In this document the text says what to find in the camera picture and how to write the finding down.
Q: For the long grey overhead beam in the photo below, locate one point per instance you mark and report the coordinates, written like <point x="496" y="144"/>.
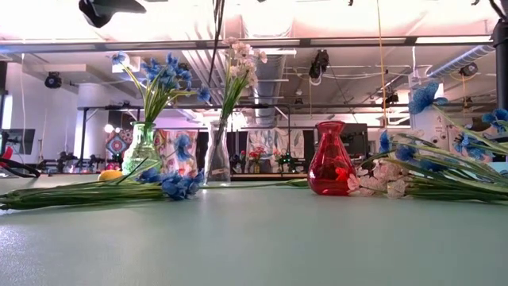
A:
<point x="357" y="41"/>

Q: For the green glass vase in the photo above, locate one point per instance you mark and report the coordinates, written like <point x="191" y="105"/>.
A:
<point x="141" y="147"/>

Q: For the black ceiling spotlight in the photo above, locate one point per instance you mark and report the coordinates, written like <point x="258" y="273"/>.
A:
<point x="468" y="69"/>
<point x="52" y="79"/>

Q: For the dark computer monitor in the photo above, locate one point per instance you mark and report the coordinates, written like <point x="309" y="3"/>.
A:
<point x="20" y="141"/>

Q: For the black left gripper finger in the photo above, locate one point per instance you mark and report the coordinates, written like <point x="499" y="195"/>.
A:
<point x="123" y="6"/>

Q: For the black metal rack frame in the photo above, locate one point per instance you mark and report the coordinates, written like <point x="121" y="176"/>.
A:
<point x="83" y="131"/>

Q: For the black monitor stand pole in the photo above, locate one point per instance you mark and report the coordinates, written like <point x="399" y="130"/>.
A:
<point x="501" y="59"/>

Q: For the green table mat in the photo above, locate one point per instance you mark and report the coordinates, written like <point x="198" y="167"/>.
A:
<point x="254" y="246"/>

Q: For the clear glass vase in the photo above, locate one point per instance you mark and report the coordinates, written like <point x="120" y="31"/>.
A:
<point x="217" y="159"/>

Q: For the mandala pattern cloth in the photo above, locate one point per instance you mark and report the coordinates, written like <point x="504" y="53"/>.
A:
<point x="115" y="145"/>

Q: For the red glass vase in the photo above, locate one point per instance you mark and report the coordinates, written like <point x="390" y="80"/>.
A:
<point x="331" y="167"/>

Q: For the leaf print cloth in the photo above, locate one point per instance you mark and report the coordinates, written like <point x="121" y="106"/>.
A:
<point x="274" y="143"/>

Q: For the white round column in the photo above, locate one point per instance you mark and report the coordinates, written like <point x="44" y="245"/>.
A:
<point x="430" y="123"/>

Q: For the red potted flowers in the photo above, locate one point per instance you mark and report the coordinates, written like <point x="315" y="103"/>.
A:
<point x="257" y="153"/>

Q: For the black hanging camera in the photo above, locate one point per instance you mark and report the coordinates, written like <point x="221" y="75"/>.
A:
<point x="319" y="63"/>

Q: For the silver ventilation duct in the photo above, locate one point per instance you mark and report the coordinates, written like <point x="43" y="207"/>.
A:
<point x="266" y="103"/>

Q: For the floral print cloth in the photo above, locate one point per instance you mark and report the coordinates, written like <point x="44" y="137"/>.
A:
<point x="168" y="143"/>

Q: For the blue artificial flower bunch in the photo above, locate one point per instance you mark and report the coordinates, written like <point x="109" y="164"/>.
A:
<point x="176" y="186"/>
<point x="424" y="97"/>
<point x="170" y="75"/>

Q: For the red plastic object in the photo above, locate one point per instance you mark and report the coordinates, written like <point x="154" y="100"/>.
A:
<point x="5" y="153"/>

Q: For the grey spiral duct pipe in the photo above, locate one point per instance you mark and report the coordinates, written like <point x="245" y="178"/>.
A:
<point x="460" y="61"/>

